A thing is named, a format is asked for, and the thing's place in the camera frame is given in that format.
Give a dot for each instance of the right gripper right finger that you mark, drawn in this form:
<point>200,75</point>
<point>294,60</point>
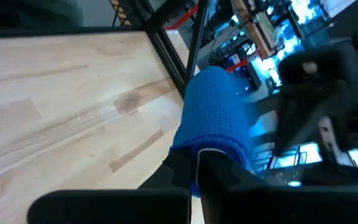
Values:
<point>291,208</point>

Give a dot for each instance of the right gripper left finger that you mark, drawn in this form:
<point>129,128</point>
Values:
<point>104,208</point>

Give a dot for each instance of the blue elastic bandage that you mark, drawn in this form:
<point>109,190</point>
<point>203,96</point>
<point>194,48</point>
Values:
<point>213,109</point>

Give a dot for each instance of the wooden workbench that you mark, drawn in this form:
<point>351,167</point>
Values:
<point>256,34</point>

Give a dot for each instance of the dark green bulky object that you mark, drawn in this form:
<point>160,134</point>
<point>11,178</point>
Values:
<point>42,12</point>

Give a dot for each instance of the black aluminium rig frame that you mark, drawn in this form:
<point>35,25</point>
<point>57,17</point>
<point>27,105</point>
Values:
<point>165,53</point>

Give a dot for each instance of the yellow black striped post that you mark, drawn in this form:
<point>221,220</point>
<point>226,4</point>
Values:
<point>120,12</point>

